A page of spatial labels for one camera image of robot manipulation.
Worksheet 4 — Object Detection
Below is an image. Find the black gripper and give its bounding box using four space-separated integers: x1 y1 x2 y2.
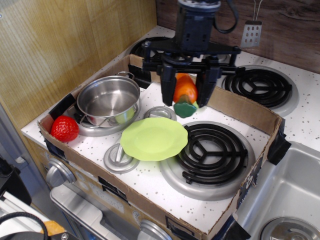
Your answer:
141 7 241 107

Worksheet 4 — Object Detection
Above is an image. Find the orange toy carrot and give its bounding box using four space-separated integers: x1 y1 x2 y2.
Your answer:
173 73 199 118

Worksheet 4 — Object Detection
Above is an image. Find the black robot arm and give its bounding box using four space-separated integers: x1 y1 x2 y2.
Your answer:
142 0 241 108

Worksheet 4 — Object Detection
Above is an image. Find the silver knob behind plate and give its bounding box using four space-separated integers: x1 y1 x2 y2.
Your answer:
143 106 177 121

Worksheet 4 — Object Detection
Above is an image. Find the light green toy plate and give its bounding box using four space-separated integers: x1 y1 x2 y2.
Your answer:
120 117 188 161

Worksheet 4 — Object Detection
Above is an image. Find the silver knob near plate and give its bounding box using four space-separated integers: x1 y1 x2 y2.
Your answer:
103 143 139 174

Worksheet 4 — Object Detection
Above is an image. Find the silver back stove knob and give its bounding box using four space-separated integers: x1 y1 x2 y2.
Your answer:
217 54 231 64

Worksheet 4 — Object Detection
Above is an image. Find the back left black burner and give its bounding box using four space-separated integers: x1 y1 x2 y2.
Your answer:
130 36 176 63

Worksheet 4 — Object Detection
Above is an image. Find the black burner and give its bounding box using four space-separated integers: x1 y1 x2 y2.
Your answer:
130 36 176 63
176 123 249 186
221 65 293 109

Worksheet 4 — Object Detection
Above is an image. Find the hanging metal spatula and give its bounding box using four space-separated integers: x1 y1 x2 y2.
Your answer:
240 0 263 48

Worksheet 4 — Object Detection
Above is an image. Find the back right black burner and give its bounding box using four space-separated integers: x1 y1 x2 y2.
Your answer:
221 65 293 109

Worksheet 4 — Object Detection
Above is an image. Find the front right black burner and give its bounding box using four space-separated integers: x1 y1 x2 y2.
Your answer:
176 123 249 186

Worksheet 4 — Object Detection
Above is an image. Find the stainless steel pot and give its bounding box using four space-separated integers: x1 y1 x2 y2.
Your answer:
77 71 141 128

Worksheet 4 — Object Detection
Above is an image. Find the brown cardboard fence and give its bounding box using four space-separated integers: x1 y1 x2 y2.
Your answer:
37 53 292 240

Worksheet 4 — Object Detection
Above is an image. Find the red toy strawberry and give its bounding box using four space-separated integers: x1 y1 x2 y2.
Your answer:
50 115 80 143

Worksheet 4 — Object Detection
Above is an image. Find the silver oven front knob right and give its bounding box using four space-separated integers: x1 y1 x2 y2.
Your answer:
137 219 172 240

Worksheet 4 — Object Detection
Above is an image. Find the silver oven knob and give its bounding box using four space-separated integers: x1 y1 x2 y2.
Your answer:
46 158 76 188
137 219 172 240

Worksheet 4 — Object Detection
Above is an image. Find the silver toy sink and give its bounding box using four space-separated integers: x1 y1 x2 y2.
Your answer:
236 142 320 240

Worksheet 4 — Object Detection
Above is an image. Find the silver oven front knob left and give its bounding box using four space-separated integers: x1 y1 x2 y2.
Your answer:
46 158 76 188

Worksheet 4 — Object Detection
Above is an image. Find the silver oven door handle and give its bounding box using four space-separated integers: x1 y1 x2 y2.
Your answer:
50 185 139 240

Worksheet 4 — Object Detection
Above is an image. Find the black cable bottom left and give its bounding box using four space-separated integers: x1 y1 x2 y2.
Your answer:
0 211 50 240

